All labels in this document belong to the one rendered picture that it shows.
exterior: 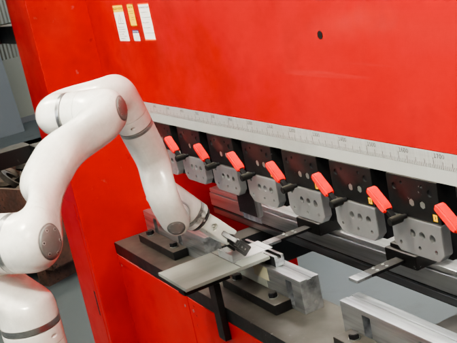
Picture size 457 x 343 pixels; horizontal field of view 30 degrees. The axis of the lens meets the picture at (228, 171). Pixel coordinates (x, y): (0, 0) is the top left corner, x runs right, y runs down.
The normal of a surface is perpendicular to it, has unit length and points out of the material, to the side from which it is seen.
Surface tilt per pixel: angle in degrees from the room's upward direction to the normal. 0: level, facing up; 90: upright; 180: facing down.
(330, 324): 0
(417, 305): 0
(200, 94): 90
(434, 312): 0
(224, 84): 90
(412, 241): 90
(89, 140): 105
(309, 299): 90
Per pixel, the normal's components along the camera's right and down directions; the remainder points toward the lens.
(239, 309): -0.19, -0.95
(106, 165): 0.48, 0.14
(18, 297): 0.06, -0.75
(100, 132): 0.53, 0.42
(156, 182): -0.18, -0.15
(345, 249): -0.86, 0.29
